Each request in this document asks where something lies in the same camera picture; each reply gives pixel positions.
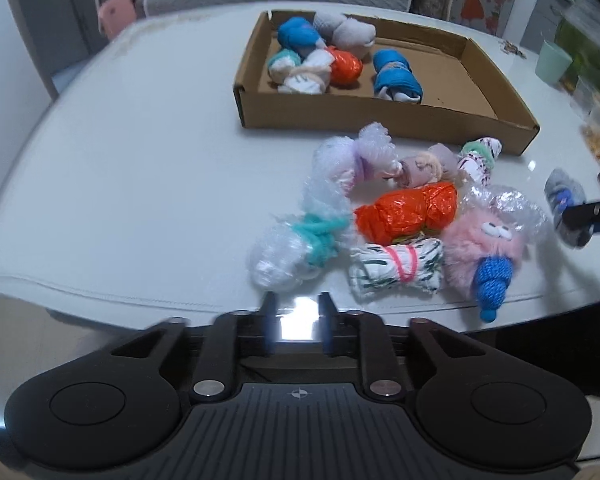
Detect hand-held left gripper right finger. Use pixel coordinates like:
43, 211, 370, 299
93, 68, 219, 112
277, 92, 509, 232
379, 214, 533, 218
320, 292, 486, 401

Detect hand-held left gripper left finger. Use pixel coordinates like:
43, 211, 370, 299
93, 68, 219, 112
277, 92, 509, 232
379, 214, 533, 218
110, 292, 279, 403

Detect grey sock bundle blue marks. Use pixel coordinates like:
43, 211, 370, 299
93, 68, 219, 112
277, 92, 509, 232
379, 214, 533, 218
544, 167, 595, 251

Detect bubble wrap bundle teal yarn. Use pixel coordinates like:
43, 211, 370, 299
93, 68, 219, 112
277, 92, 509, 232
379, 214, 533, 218
249, 180, 355, 292

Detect white green-striped bundle pink tie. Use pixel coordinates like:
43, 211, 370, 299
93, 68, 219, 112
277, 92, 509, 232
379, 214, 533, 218
348, 237, 445, 302

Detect pink fluffy toy blue knit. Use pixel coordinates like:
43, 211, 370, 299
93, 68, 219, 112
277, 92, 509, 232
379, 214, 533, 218
442, 209, 529, 324

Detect white magenta-spotted bundle green band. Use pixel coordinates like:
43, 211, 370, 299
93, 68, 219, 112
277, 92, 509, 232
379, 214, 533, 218
456, 136, 504, 187

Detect large orange plastic bundle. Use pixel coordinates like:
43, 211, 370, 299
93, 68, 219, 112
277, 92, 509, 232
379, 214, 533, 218
354, 181, 459, 245

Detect bubble wrap bundle purple core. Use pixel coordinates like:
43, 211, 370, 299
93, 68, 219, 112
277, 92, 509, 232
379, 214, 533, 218
312, 121, 399, 197

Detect beige pink sock bundle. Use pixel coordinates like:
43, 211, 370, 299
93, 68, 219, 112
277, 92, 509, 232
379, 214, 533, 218
396, 144, 460, 190

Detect shallow cardboard box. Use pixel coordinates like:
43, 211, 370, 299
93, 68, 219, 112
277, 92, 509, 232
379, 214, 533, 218
232, 9, 540, 157

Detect blue sock bundle orange band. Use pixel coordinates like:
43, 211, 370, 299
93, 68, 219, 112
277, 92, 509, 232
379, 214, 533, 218
372, 49, 424, 105

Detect small orange plastic bundle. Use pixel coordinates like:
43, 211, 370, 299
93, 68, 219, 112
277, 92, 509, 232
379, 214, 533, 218
326, 46, 364, 87

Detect teal and white sock bundle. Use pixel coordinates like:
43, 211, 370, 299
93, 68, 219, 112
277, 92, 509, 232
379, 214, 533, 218
266, 48, 304, 84

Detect plain blue sock bundle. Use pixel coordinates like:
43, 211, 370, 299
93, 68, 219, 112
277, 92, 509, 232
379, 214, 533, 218
278, 16, 321, 54

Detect light grey sock bundle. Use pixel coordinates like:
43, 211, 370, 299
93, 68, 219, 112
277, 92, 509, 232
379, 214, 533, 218
313, 11, 377, 59

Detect clear plastic cup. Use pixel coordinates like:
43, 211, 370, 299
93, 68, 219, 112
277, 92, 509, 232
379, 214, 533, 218
570, 76, 597, 117

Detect mint green cup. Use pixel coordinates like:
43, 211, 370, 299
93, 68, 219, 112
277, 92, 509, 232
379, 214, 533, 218
536, 40, 574, 86

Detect glass fish tank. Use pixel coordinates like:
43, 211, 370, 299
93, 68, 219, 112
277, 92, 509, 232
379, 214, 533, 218
554, 2, 600, 93

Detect grey cabinet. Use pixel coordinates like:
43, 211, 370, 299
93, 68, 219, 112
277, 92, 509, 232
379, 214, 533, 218
519, 0, 568, 58

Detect pink plastic stool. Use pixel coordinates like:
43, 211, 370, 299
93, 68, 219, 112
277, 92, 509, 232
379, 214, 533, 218
98, 0, 136, 41

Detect wall poster with figures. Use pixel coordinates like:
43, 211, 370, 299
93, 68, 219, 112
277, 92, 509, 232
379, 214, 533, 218
450, 0, 520, 37

